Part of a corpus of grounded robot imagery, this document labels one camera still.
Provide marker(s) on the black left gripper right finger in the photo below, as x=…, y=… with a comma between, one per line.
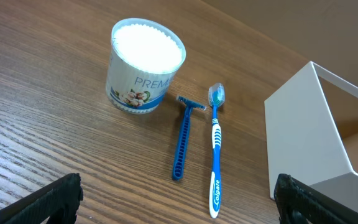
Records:
x=298, y=203

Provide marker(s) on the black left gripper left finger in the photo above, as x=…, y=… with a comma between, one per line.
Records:
x=57, y=202

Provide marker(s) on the blue disposable razor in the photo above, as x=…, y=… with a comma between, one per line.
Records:
x=180, y=152

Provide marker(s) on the blue white toothbrush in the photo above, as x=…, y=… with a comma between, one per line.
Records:
x=216, y=96

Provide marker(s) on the cotton swab tub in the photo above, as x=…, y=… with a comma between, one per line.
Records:
x=144, y=59

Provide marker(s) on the white cardboard box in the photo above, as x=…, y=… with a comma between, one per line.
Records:
x=312, y=133

